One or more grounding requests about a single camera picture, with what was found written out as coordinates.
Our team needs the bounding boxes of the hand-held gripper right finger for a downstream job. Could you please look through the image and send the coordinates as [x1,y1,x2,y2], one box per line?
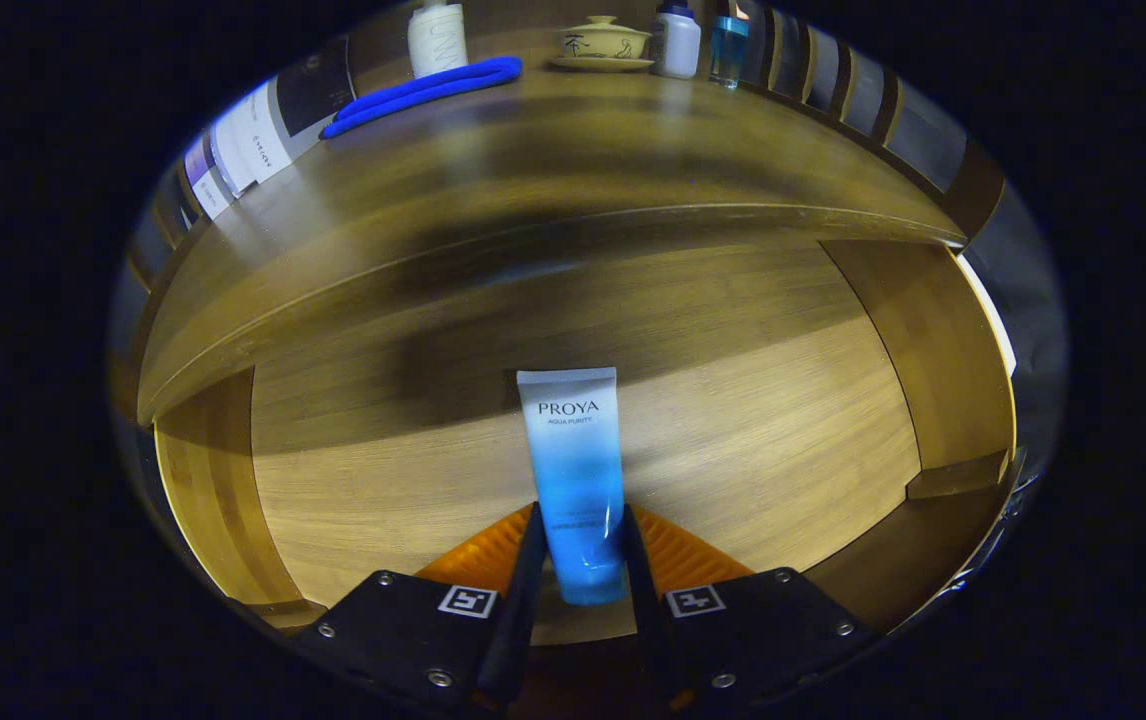
[621,503,879,713]

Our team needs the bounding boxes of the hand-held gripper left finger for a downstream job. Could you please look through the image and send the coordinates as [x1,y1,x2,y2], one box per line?
[288,500,549,716]

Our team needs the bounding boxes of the blue and white tube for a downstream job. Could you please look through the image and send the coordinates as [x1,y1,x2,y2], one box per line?
[516,367,627,607]

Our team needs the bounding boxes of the wooden drawer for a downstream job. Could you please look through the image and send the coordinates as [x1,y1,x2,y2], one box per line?
[138,235,1019,651]

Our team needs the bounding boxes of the wooden countertop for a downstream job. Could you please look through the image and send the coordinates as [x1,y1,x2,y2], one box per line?
[138,30,969,426]

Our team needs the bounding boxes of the blue folded cloth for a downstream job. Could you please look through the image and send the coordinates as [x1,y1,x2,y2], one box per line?
[321,55,524,141]

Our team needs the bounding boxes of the purple book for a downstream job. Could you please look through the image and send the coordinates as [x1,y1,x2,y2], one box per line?
[181,135,234,221]

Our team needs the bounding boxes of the thin white book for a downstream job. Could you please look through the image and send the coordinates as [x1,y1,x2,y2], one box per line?
[205,110,259,201]

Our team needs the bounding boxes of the beige lidded teacup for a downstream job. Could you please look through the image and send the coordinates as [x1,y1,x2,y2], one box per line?
[548,15,656,73]

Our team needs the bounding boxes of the white bottle with blue cap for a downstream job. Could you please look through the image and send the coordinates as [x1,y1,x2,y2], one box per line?
[651,0,702,79]

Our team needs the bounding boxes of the teal bottle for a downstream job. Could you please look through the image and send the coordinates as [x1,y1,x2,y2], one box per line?
[709,12,751,91]

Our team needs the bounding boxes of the white pump bottle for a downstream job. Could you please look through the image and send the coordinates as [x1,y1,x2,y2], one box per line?
[407,0,469,79]

